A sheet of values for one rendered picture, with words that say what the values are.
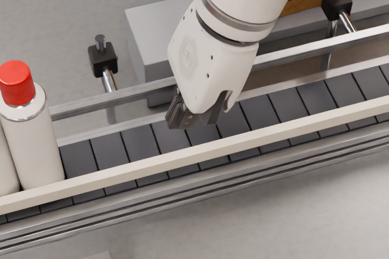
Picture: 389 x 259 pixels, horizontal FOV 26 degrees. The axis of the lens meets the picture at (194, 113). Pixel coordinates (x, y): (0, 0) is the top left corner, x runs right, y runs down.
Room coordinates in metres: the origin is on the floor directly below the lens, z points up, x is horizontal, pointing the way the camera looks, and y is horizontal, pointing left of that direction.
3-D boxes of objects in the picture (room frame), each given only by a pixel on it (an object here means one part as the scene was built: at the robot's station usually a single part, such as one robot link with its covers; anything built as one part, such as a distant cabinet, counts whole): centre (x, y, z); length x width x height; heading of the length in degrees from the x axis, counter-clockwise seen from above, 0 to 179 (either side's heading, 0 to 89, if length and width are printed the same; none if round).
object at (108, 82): (0.62, 0.10, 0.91); 0.07 x 0.03 x 0.17; 18
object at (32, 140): (0.52, 0.18, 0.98); 0.05 x 0.05 x 0.20
